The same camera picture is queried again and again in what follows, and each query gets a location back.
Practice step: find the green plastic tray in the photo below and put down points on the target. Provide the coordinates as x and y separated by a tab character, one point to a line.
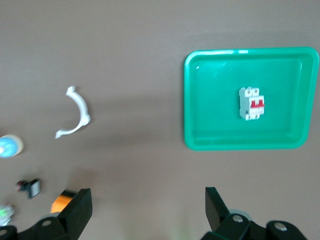
212	112

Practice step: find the small white curved pipe clamp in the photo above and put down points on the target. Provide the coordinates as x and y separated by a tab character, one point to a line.
83	107

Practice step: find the brown table cover cloth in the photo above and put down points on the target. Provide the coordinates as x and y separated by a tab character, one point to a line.
137	75

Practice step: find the green white indicator lamp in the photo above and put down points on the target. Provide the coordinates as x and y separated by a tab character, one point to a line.
6	215

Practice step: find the small black push button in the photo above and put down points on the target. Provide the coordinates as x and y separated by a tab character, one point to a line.
33	188

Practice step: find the orange black box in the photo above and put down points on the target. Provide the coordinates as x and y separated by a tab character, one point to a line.
61	202

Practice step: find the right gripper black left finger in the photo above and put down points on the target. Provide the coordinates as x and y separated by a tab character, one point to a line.
75	212

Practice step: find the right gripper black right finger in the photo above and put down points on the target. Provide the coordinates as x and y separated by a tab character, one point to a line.
217	215

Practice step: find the blue white round dome part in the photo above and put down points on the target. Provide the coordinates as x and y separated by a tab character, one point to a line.
8	147

